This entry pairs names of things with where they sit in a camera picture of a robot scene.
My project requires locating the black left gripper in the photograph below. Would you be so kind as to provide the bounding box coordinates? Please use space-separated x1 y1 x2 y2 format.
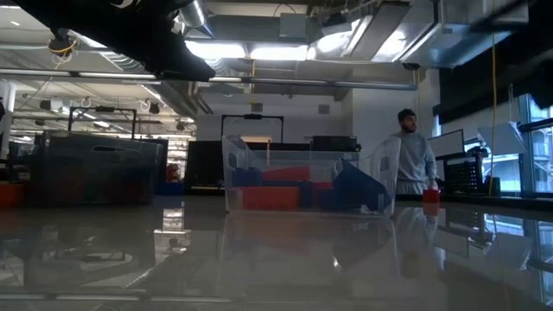
142 23 217 82

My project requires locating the black partition panel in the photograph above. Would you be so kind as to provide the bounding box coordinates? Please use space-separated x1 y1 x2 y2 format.
185 139 226 187

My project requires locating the grey ceiling pipe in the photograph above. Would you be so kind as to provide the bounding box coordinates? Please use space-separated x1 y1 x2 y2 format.
0 67 419 92

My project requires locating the grey plastic bin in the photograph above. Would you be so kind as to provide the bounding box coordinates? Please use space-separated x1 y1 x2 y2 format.
36 130 168 206

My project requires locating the black monitor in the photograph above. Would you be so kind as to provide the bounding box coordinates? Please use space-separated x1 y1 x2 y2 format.
309 135 360 153

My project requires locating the clear plastic bin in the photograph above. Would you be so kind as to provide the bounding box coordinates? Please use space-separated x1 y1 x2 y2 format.
222 135 403 216

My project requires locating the person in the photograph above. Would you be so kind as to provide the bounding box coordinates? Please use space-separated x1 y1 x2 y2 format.
393 108 440 195

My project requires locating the white board panel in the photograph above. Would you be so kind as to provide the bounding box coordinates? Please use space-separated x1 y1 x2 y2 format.
427 128 466 160

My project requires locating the black perforated rack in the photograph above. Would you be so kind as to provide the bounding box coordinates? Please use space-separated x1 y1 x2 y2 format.
441 146 492 194

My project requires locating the black metal frame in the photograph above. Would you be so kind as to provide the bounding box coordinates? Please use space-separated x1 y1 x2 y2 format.
67 105 138 140
220 113 285 143

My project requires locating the yellow black cable reel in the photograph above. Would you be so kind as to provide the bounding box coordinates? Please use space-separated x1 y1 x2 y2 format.
47 36 79 58

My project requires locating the black aluminium table frame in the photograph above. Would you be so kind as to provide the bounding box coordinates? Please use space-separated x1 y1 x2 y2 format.
440 193 553 213

